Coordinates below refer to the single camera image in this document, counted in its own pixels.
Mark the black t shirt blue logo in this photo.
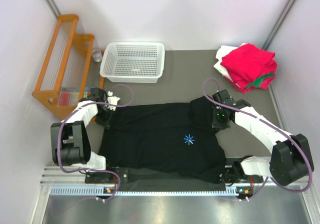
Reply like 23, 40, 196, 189
98, 97, 227, 184

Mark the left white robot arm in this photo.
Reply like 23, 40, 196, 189
50, 88, 120, 183

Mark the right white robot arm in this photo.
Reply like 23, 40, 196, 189
212, 89, 314, 186

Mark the red box in rack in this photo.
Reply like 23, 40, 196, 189
57, 86, 80, 106

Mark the green folded t shirt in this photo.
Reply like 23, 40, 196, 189
245, 73, 275, 89

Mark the orange wooden rack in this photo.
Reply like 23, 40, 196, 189
32, 14, 104, 120

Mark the red folded t shirt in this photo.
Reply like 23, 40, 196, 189
222, 43, 278, 94

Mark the small clear plastic cup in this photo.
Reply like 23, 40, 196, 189
91, 49, 103, 62

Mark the white plastic perforated basket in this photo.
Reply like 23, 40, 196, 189
99, 42, 165, 84

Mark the white folded t shirt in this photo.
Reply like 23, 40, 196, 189
213, 45, 238, 82

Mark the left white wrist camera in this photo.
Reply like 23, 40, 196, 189
107, 91, 120, 111

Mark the white slotted cable duct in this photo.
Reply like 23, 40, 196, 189
50, 186, 252, 197

